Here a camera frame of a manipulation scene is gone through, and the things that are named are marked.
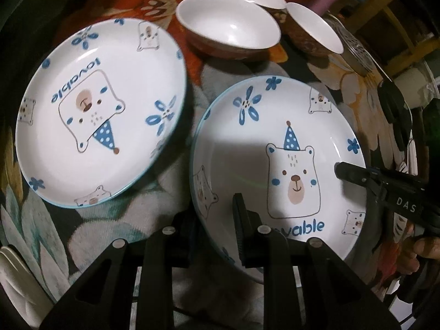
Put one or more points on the white cup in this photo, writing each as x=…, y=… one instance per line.
x=416, y=86

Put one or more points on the black slipper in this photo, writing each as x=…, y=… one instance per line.
x=390, y=99
x=403, y=130

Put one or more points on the bear print white plate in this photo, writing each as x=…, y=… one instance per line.
x=68, y=144
x=240, y=151

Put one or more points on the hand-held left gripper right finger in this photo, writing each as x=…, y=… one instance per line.
x=240, y=230

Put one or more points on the person's right hand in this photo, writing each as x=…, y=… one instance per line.
x=428, y=249

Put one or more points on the floral blanket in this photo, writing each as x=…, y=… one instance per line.
x=347, y=86

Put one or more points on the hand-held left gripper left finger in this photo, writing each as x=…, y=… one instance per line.
x=178, y=247

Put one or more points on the wooden stool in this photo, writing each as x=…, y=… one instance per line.
x=397, y=24

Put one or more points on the round metal tin lid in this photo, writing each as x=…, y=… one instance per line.
x=354, y=48

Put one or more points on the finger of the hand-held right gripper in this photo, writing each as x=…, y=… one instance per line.
x=354, y=175

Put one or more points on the large white brown bowl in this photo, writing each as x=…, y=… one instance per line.
x=227, y=20

